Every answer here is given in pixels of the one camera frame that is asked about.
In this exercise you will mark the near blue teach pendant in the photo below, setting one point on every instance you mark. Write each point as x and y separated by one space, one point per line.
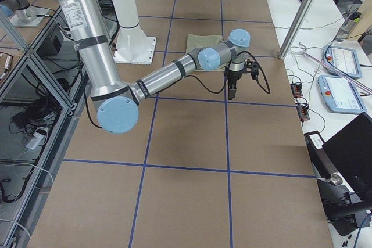
339 95

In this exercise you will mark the orange black circuit board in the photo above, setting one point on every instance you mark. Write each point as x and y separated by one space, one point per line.
296 90

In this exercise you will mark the blue teach pendant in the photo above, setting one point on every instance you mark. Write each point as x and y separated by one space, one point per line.
344 59
339 95

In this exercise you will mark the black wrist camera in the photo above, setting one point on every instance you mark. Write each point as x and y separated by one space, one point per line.
252 68

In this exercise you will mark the aluminium frame post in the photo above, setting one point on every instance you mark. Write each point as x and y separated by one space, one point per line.
294 28

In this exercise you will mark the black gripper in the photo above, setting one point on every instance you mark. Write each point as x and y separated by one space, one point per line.
233 77

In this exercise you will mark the white pedestal column with base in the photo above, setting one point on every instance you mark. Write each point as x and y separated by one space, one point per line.
133 46

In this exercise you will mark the clear water bottle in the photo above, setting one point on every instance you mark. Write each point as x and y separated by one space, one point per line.
351 21

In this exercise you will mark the olive green long-sleeve shirt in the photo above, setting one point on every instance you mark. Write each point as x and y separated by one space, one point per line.
202 41

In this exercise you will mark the metal reacher grabber stick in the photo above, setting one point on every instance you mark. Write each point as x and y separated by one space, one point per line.
335 70

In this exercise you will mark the black monitor on stand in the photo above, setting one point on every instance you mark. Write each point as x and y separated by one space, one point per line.
344 165

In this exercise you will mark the far blue teach pendant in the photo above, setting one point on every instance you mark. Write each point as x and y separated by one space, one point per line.
344 59

